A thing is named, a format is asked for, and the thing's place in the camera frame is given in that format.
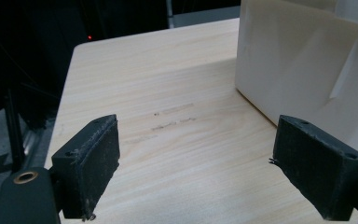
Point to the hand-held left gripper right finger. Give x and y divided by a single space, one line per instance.
317 168

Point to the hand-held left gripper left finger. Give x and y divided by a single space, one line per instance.
85 165

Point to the white plastic storage box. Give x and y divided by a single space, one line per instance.
292 59

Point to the black metal stand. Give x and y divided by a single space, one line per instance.
14 133

